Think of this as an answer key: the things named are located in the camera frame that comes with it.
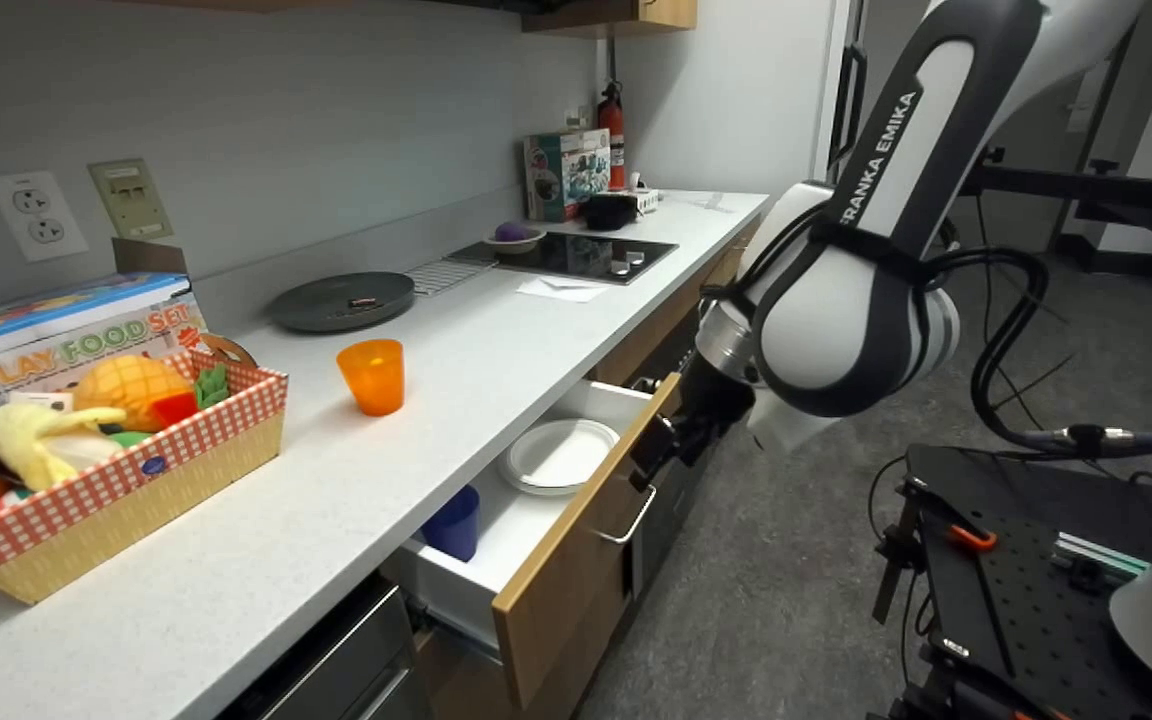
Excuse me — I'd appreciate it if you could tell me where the black glass cooktop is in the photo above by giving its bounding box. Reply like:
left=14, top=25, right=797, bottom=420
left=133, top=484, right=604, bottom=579
left=446, top=227, right=679, bottom=289

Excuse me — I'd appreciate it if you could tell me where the small dark wall box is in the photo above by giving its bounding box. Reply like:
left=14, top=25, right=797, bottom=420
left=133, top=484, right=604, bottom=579
left=108, top=233, right=190, bottom=279

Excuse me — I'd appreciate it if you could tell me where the orange plastic cup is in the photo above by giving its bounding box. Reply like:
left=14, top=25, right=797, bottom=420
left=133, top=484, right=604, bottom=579
left=332, top=334, right=406, bottom=420

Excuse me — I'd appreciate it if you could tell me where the white plate stack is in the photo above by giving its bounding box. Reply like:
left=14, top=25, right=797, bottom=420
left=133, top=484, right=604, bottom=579
left=491, top=414, right=625, bottom=504

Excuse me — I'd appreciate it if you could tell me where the black bowl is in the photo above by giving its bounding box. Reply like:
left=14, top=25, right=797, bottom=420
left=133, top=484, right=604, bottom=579
left=574, top=190, right=642, bottom=235

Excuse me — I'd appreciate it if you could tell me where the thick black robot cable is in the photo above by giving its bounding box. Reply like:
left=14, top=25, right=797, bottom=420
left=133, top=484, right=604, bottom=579
left=850, top=241, right=1152, bottom=465

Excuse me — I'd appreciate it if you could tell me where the green and white tool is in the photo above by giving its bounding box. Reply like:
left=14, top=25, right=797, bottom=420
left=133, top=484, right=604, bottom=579
left=1049, top=529, right=1152, bottom=579

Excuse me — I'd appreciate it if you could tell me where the black appliance with silver bars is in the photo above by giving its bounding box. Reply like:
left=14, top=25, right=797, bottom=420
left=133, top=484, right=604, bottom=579
left=215, top=572, right=425, bottom=720

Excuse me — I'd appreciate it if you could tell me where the toy yellow banana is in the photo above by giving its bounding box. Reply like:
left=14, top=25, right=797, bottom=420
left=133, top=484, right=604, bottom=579
left=0, top=396, right=133, bottom=496

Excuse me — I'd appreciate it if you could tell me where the black perforated table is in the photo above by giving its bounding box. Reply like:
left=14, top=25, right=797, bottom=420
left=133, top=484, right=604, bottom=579
left=868, top=444, right=1152, bottom=720

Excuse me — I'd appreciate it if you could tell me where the beige wall switch plate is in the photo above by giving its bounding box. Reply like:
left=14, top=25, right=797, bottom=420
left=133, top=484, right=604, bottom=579
left=82, top=156, right=180, bottom=249

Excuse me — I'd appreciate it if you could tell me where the small bowl with purple item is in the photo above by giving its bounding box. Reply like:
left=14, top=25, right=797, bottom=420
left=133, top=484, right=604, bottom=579
left=478, top=214, right=551, bottom=264

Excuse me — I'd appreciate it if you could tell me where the brown toy food piece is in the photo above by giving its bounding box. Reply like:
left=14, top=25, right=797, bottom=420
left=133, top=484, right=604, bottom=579
left=171, top=328, right=260, bottom=380

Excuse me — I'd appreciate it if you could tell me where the blue plastic cup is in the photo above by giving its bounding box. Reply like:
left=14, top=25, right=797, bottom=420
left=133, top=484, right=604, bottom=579
left=419, top=484, right=483, bottom=565

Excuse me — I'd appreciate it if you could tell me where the wooden wall shelf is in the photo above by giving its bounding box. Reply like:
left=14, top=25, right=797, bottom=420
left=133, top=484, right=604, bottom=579
left=515, top=0, right=699, bottom=35

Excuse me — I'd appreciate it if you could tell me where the green toy food piece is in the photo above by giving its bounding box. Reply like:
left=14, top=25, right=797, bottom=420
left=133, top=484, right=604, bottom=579
left=190, top=362, right=235, bottom=410

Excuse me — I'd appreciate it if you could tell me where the white wall power outlet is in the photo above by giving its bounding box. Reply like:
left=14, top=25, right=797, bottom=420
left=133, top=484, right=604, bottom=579
left=0, top=167, right=91, bottom=264

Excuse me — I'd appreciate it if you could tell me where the white paper plate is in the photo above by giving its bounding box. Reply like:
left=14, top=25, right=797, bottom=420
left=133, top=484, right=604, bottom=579
left=505, top=414, right=619, bottom=501

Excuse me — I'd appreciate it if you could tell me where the red toy food piece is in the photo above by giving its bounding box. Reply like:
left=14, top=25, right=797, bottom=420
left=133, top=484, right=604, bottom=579
left=142, top=387, right=203, bottom=430

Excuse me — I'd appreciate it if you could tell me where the wooden front white drawer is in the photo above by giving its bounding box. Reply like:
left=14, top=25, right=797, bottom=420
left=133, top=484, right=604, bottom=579
left=392, top=370, right=686, bottom=713

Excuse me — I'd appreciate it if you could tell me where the silver drawer handle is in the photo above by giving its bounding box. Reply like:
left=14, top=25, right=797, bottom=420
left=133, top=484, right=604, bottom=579
left=590, top=479, right=664, bottom=550

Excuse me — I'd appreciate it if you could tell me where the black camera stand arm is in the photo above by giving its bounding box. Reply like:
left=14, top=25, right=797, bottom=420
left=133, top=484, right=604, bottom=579
left=969, top=142, right=1152, bottom=249

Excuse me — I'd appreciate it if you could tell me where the toy pineapple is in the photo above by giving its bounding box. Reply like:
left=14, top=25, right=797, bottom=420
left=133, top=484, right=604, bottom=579
left=68, top=349, right=194, bottom=430

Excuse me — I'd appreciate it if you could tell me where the red fire extinguisher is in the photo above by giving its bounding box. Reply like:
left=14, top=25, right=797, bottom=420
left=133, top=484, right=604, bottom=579
left=590, top=35, right=636, bottom=195

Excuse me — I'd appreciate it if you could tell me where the orange handled clamp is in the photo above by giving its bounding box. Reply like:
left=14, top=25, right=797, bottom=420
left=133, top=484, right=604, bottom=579
left=940, top=518, right=1005, bottom=559

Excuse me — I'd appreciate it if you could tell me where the colourful printed box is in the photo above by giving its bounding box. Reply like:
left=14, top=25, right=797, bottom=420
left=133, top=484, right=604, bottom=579
left=515, top=123, right=614, bottom=227

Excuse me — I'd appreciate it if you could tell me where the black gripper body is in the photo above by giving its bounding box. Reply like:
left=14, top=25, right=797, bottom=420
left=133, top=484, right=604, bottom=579
left=671, top=349, right=759, bottom=438

